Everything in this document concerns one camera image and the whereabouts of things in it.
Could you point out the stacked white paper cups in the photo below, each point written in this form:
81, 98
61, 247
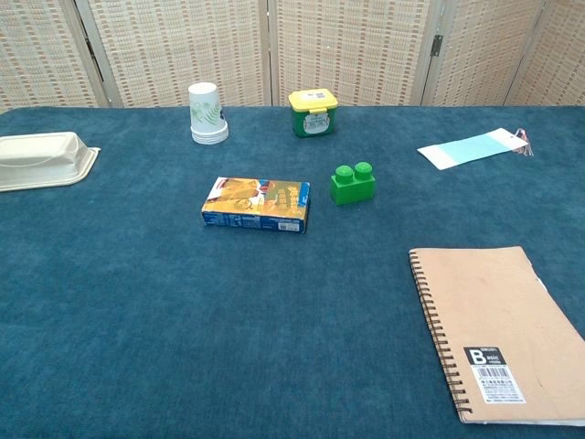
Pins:
207, 114

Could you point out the green toy building block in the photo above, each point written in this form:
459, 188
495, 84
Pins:
352, 187

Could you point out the brown spiral notebook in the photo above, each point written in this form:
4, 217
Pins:
493, 311

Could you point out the blue white bookmark with tassel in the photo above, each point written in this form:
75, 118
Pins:
471, 148

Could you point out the beige takeout food container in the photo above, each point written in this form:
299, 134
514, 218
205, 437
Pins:
39, 160

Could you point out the black screen hinge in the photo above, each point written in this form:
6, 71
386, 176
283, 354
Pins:
436, 46

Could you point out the blue table cloth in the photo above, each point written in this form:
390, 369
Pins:
137, 297

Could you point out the green box with yellow lid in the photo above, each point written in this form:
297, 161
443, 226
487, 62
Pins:
312, 116

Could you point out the orange and blue carton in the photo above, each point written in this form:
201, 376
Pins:
256, 203

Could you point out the woven folding screen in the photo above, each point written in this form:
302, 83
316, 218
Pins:
183, 46

